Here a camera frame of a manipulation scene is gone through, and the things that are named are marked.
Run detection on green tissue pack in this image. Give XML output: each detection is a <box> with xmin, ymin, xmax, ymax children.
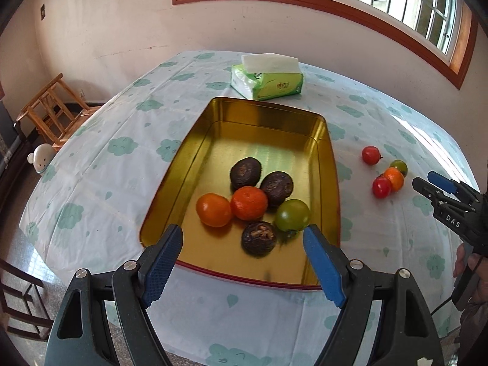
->
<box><xmin>230</xmin><ymin>52</ymin><xmax>305</xmax><ymax>102</ymax></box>

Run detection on dark wooden chair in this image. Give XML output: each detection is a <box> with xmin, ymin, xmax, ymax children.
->
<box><xmin>0</xmin><ymin>257</ymin><xmax>54</xmax><ymax>342</ymax></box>

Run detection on dark passion fruit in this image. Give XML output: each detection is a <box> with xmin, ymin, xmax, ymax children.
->
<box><xmin>230</xmin><ymin>157</ymin><xmax>262</xmax><ymax>191</ymax></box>
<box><xmin>260</xmin><ymin>171</ymin><xmax>294</xmax><ymax>207</ymax></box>

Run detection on red tomato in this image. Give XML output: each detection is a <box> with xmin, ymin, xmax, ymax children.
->
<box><xmin>372</xmin><ymin>175</ymin><xmax>393</xmax><ymax>199</ymax></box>
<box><xmin>361</xmin><ymin>145</ymin><xmax>383</xmax><ymax>166</ymax></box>

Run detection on black cable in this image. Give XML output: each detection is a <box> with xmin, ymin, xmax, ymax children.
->
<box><xmin>431</xmin><ymin>296</ymin><xmax>455</xmax><ymax>315</ymax></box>

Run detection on person's right hand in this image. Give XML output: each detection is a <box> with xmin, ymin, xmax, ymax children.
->
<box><xmin>453</xmin><ymin>243</ymin><xmax>488</xmax><ymax>307</ymax></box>

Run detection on white bear-shaped bin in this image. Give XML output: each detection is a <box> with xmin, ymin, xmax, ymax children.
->
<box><xmin>27</xmin><ymin>143</ymin><xmax>56</xmax><ymax>175</ymax></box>

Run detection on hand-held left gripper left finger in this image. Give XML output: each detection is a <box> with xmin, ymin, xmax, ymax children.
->
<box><xmin>45</xmin><ymin>224</ymin><xmax>184</xmax><ymax>366</ymax></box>

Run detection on orange tangerine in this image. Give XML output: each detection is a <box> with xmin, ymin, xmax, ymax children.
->
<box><xmin>196</xmin><ymin>192</ymin><xmax>233</xmax><ymax>228</ymax></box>

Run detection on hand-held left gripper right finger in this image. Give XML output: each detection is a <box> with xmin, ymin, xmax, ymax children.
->
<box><xmin>303</xmin><ymin>224</ymin><xmax>445</xmax><ymax>366</ymax></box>

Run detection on large green tomato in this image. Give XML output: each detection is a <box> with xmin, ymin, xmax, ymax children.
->
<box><xmin>274</xmin><ymin>199</ymin><xmax>310</xmax><ymax>232</ymax></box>

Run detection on orange mandarin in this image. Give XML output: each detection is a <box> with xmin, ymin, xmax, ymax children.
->
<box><xmin>230</xmin><ymin>186</ymin><xmax>268</xmax><ymax>222</ymax></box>

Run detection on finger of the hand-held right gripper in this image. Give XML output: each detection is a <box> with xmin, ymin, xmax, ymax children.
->
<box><xmin>412</xmin><ymin>177</ymin><xmax>447</xmax><ymax>204</ymax></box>
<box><xmin>427</xmin><ymin>171</ymin><xmax>471</xmax><ymax>196</ymax></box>

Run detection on dark passion fruit tan patch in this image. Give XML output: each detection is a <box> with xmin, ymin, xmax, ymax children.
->
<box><xmin>241</xmin><ymin>221</ymin><xmax>277</xmax><ymax>257</ymax></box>

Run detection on small orange tomato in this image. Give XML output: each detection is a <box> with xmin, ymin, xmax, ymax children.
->
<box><xmin>382</xmin><ymin>168</ymin><xmax>405</xmax><ymax>192</ymax></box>

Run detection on golden metal tin tray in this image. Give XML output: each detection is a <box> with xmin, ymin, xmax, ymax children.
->
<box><xmin>139</xmin><ymin>98</ymin><xmax>342</xmax><ymax>292</ymax></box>

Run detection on light wooden chair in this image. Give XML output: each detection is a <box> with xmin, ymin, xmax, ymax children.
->
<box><xmin>15</xmin><ymin>73</ymin><xmax>100</xmax><ymax>152</ymax></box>

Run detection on white cloud print tablecloth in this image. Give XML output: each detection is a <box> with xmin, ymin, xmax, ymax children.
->
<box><xmin>19</xmin><ymin>50</ymin><xmax>475</xmax><ymax>366</ymax></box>

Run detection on person's right forearm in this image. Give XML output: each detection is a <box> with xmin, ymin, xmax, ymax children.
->
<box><xmin>457</xmin><ymin>304</ymin><xmax>488</xmax><ymax>366</ymax></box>

